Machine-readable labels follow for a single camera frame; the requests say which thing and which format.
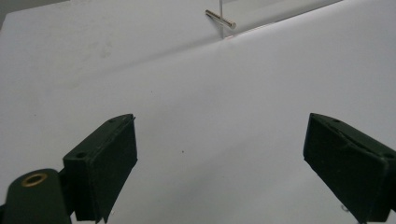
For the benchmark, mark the metal pin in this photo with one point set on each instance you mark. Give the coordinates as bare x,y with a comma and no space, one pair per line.
220,18
221,32

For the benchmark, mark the white foam board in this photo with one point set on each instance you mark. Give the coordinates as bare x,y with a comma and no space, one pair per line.
93,34

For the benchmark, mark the clear plastic sheet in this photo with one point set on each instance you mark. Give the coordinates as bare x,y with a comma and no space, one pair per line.
218,109

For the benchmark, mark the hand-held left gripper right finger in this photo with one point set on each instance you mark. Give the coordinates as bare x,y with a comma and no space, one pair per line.
351,168

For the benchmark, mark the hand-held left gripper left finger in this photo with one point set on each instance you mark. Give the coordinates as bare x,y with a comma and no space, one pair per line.
99,168

